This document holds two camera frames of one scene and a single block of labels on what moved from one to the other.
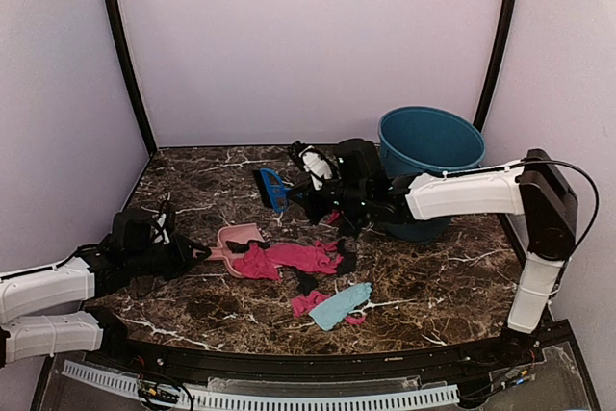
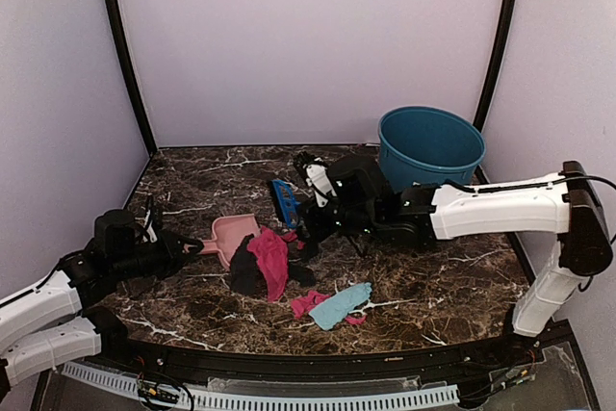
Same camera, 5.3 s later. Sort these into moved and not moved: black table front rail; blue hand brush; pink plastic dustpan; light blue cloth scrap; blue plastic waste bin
Moved: pink plastic dustpan; blue hand brush
Not moved: black table front rail; blue plastic waste bin; light blue cloth scrap
